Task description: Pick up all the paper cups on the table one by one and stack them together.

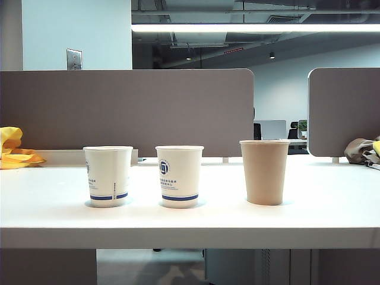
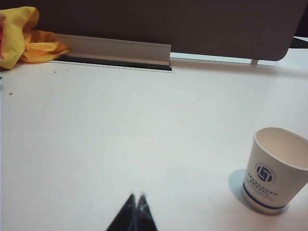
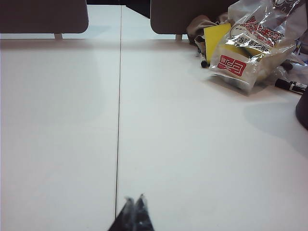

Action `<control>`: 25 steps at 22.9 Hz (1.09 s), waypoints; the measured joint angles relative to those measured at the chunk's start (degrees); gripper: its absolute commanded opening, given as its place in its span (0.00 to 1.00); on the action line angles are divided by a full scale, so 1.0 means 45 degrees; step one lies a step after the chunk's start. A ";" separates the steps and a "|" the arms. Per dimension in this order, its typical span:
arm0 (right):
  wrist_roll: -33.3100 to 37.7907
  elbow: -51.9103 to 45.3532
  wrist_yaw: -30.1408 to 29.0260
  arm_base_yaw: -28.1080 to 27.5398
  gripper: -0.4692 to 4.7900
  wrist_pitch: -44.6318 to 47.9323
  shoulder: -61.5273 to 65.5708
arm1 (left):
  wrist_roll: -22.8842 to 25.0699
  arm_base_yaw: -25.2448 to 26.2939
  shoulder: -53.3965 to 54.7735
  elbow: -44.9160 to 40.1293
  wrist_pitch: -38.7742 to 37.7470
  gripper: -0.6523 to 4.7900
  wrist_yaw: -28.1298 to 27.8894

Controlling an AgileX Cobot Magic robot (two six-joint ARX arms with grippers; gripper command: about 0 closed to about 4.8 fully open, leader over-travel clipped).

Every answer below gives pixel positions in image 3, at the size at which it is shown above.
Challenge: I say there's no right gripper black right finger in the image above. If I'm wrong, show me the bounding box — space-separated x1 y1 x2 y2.
134 192 156 231

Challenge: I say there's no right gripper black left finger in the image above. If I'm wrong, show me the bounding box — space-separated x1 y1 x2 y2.
107 196 136 231

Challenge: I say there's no brown paper cup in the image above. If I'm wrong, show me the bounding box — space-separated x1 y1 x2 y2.
295 90 308 128

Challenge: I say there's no black marker pen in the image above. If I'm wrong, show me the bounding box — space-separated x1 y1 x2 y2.
196 45 210 68
275 78 308 94

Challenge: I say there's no brown cloth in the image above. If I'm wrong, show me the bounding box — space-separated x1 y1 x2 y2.
186 12 231 52

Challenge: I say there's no clear plastic bag red print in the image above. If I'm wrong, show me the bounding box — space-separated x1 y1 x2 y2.
208 0 308 90

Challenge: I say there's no narrow taupe desk partition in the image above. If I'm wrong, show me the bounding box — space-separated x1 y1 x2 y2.
150 0 232 36

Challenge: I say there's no wide taupe desk partition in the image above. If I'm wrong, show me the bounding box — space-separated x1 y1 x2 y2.
0 0 90 35

